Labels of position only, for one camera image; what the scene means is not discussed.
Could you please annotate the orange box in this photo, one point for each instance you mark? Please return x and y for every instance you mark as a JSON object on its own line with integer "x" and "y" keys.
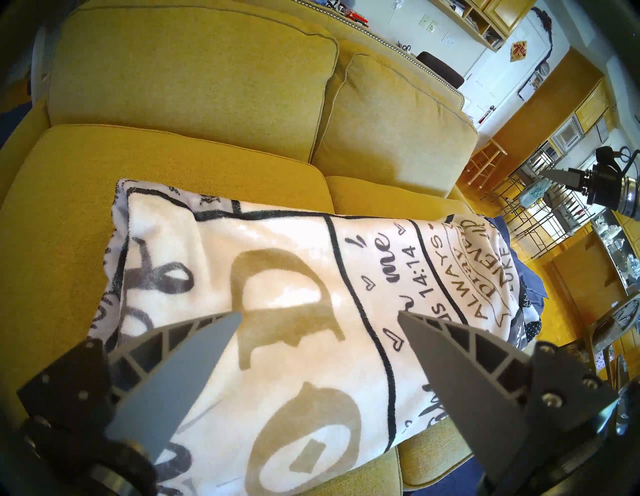
{"x": 357, "y": 17}

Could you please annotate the yellow sofa back cushion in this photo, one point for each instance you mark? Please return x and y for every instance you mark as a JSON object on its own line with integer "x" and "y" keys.
{"x": 395, "y": 130}
{"x": 190, "y": 75}

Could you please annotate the tall wooden cabinet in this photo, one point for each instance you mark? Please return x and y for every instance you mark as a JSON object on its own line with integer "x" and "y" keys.
{"x": 540, "y": 115}

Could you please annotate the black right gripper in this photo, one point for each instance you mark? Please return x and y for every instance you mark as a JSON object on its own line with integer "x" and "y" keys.
{"x": 606, "y": 182}

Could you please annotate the teal bag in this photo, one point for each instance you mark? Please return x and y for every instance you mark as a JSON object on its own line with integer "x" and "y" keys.
{"x": 535, "y": 192}

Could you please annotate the built-in steel oven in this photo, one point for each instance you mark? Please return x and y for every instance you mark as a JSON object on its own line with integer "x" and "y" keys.
{"x": 567, "y": 134}

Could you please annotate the black office chair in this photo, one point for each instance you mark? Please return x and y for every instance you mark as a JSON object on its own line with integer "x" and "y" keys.
{"x": 440, "y": 70}

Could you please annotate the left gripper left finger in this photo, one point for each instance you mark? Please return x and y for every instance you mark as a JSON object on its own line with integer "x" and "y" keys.
{"x": 165, "y": 385}

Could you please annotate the wall calendar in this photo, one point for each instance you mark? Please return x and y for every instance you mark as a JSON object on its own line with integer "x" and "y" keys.
{"x": 532, "y": 82}

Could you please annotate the dark garland over door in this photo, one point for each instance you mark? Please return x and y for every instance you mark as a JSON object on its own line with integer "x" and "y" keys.
{"x": 545, "y": 25}

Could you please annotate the white black scripture blanket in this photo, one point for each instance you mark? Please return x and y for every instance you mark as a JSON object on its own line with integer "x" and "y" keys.
{"x": 300, "y": 300}

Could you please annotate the crumpled dark blue blanket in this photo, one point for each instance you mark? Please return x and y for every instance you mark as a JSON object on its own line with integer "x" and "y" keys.
{"x": 530, "y": 280}

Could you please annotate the wooden stool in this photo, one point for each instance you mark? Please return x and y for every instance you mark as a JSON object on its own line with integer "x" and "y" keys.
{"x": 485, "y": 160}

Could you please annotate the red diamond door decoration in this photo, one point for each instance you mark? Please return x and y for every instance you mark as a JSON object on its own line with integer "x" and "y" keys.
{"x": 519, "y": 52}

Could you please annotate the yellow two-seat sofa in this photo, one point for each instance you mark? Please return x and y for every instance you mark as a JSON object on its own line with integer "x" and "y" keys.
{"x": 20, "y": 160}

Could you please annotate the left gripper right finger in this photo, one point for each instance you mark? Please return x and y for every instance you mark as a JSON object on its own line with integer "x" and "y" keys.
{"x": 470, "y": 395}

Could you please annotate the white panelled door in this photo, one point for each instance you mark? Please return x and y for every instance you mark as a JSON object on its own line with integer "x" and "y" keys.
{"x": 505, "y": 80}

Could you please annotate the wooden wall cabinets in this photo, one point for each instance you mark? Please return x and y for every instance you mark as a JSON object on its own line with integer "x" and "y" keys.
{"x": 495, "y": 15}

